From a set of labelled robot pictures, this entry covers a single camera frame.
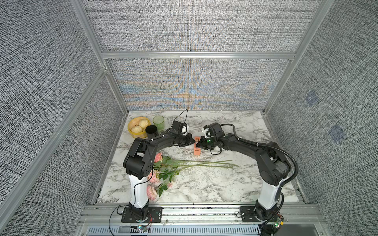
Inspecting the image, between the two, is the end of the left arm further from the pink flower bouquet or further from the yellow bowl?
the yellow bowl

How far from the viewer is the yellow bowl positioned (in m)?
1.02

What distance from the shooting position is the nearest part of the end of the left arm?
0.79 m

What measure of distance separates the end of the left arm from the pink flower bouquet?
0.12 m

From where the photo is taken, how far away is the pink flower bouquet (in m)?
0.80

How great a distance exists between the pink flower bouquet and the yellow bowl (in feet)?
0.76

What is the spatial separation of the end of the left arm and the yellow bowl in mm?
270
